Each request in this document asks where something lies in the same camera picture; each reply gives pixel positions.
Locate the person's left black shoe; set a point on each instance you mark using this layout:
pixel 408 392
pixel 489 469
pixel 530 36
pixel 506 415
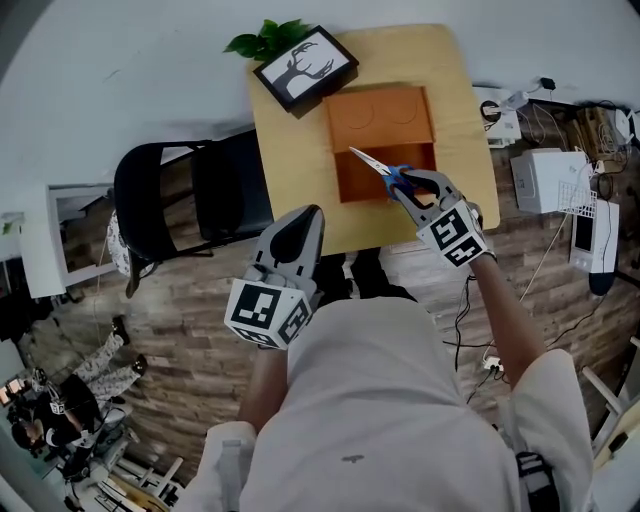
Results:
pixel 334 280

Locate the light wooden table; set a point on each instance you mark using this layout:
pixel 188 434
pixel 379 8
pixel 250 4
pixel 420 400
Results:
pixel 295 165

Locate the white flat appliance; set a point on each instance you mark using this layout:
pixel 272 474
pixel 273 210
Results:
pixel 597 240

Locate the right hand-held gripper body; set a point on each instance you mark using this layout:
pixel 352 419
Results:
pixel 457 235

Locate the person's black shoe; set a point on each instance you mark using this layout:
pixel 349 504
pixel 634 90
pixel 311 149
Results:
pixel 372 275
pixel 334 280

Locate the small white box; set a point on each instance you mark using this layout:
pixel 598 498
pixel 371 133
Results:
pixel 505 130

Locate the white power strip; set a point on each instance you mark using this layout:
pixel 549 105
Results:
pixel 494 364

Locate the white printer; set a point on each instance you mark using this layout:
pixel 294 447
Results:
pixel 542 180

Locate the black folding chair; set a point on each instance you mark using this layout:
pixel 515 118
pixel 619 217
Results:
pixel 225 190

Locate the white open cabinet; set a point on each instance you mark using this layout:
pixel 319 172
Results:
pixel 42 240

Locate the patterned cushion stool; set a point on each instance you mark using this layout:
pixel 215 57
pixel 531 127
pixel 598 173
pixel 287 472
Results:
pixel 117 250

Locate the black wall charger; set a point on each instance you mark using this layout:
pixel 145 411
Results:
pixel 547 83

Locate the black framed deer picture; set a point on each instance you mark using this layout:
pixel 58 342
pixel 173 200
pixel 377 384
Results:
pixel 305 65

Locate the person's left forearm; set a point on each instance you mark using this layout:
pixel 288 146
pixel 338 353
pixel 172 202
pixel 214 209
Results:
pixel 262 390

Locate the white router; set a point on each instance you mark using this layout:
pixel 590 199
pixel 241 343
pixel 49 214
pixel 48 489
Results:
pixel 627 125

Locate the person's white shirt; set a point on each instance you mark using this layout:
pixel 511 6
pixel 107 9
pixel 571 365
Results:
pixel 370 410

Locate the green leafy plant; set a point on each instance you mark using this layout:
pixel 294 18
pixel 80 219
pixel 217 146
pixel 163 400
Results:
pixel 255 42

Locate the person's right forearm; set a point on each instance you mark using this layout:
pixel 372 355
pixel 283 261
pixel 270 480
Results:
pixel 510 320

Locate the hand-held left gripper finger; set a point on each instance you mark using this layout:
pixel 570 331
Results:
pixel 316 250
pixel 265 245

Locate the person's right black shoe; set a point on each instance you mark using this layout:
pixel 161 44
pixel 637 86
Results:
pixel 372 275

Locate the orange box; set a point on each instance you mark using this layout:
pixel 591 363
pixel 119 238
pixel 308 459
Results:
pixel 380 120

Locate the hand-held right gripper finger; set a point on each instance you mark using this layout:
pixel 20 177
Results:
pixel 419 212
pixel 440 182

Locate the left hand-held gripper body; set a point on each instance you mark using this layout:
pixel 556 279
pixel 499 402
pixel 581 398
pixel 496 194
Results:
pixel 255 307

